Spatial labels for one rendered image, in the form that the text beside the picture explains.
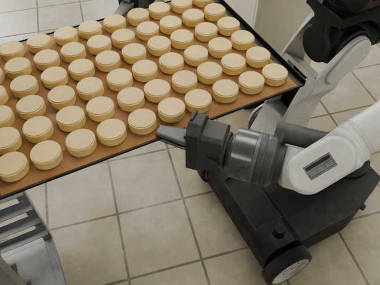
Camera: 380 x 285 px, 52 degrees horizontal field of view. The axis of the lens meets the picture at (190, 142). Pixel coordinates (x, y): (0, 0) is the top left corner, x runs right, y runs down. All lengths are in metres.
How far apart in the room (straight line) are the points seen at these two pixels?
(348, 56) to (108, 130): 0.65
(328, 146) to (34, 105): 0.51
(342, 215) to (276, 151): 1.05
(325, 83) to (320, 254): 0.86
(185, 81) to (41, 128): 0.28
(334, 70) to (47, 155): 0.73
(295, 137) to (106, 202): 1.29
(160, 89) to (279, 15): 1.12
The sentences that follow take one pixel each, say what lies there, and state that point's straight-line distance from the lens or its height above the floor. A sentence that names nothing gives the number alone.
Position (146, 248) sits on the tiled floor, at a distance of 1.68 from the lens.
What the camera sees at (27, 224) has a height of 0.32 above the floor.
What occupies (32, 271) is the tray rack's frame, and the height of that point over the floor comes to 0.15.
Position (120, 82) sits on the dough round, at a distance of 0.77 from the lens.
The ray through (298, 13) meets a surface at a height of 0.58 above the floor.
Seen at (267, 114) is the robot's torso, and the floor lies 0.66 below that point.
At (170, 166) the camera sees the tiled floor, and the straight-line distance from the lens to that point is 1.89.
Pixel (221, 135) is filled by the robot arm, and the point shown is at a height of 1.05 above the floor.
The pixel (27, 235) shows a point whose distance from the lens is 1.55.
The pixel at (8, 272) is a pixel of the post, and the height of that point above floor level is 0.83.
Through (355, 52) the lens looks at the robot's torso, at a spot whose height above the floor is 0.92.
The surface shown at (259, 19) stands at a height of 0.58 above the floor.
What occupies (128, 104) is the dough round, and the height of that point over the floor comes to 1.02.
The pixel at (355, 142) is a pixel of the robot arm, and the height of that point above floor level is 1.08.
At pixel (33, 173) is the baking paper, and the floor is 1.00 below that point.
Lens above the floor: 1.53
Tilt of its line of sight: 51 degrees down
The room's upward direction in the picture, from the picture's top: straight up
